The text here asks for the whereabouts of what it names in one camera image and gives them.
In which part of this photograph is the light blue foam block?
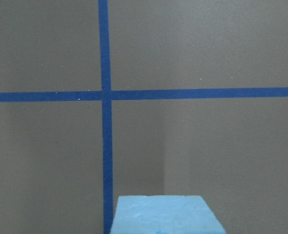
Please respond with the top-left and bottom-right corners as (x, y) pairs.
(110, 195), (226, 234)

